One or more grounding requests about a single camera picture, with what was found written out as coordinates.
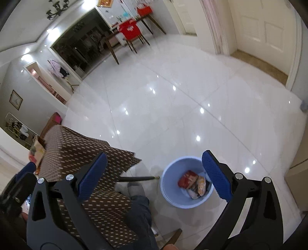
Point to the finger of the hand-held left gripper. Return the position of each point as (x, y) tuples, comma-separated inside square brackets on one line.
[(27, 168)]

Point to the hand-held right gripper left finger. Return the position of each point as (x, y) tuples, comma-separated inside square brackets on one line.
[(92, 178)]

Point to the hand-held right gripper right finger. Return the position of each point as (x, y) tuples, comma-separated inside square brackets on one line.
[(216, 175)]

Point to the stack of colourful packets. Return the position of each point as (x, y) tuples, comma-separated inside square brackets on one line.
[(36, 152)]

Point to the orange and white snack packet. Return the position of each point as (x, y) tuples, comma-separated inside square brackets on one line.
[(199, 186)]

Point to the red snack packet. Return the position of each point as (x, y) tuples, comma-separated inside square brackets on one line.
[(186, 179)]

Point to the light blue plastic bin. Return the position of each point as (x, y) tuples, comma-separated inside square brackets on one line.
[(173, 194)]

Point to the brown dotted tablecloth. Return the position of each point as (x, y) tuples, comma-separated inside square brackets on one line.
[(79, 149)]

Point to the white shoe rack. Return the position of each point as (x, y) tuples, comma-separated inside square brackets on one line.
[(21, 131)]

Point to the person's grey sock foot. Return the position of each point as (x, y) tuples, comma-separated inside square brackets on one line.
[(136, 188)]

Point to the dark metal table leg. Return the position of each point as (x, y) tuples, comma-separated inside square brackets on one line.
[(139, 178)]

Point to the brown wooden bench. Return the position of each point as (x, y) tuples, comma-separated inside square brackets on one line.
[(49, 125)]

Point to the person's jeans leg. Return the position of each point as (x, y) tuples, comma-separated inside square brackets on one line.
[(142, 221)]

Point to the wooden chair leg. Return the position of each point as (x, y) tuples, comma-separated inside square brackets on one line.
[(173, 235)]

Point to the coat rack with clothes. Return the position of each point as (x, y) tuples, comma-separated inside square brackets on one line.
[(56, 68)]

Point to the long dark wooden table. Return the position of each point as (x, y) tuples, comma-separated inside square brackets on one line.
[(114, 54)]

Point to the dark glass sliding door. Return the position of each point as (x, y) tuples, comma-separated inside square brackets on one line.
[(79, 45)]

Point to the chair with red cover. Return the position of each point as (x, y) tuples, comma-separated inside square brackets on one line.
[(130, 28)]

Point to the white panel door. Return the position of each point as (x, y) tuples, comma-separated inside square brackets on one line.
[(262, 24)]

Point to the white narrow door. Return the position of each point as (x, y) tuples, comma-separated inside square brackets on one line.
[(185, 16)]

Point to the black chandelier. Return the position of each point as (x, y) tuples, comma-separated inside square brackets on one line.
[(57, 8)]

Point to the teal item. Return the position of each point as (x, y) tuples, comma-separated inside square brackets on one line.
[(126, 15)]

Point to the red bag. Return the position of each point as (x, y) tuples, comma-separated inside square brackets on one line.
[(144, 10)]

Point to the framed wall picture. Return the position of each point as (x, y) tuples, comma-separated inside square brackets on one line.
[(15, 100)]

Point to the red and gold wall frame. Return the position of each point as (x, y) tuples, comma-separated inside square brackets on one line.
[(104, 2)]

